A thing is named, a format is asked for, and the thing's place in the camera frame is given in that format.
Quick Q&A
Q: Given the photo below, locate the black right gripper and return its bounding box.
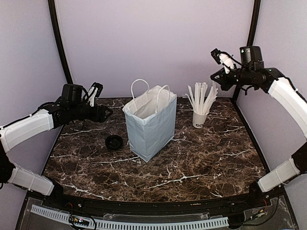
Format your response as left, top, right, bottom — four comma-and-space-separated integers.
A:
211, 67, 253, 91

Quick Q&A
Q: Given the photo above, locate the black plastic cup lid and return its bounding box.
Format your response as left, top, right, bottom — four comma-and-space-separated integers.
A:
105, 135, 123, 150

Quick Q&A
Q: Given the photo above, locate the white paper takeout bag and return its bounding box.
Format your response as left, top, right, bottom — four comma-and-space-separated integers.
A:
122, 79, 177, 162

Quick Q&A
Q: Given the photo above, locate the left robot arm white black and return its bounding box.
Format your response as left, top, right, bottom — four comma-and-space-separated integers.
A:
0, 82, 113, 209

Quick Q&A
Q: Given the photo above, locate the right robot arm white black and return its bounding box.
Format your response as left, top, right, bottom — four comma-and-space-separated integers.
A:
210, 46, 307, 208

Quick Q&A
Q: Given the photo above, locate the white wrapped straws bundle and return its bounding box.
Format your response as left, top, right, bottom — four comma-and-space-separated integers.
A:
186, 81, 218, 115

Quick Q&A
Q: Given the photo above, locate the white paper straw holder cup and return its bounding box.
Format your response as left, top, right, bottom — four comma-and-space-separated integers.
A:
192, 109, 209, 128

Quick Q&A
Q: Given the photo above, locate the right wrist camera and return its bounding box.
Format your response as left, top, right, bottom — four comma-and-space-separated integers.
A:
211, 48, 236, 74

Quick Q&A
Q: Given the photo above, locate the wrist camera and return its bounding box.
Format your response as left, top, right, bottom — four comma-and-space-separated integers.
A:
211, 48, 236, 74
86, 82, 103, 107

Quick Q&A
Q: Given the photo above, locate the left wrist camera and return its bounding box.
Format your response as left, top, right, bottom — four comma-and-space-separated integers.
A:
86, 82, 103, 107

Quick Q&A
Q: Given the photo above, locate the right black frame post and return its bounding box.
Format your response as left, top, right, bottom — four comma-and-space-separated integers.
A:
232, 0, 261, 103

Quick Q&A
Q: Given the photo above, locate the black frame post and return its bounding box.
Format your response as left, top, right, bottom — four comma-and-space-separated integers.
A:
232, 0, 261, 103
48, 0, 73, 84

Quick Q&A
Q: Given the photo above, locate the grey slotted cable duct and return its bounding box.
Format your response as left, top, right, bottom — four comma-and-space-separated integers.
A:
31, 205, 229, 230

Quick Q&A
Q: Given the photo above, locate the left black frame post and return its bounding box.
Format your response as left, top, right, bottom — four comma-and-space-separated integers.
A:
48, 0, 73, 84

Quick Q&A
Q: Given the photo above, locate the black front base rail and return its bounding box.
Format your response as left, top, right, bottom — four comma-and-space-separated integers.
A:
16, 188, 298, 230

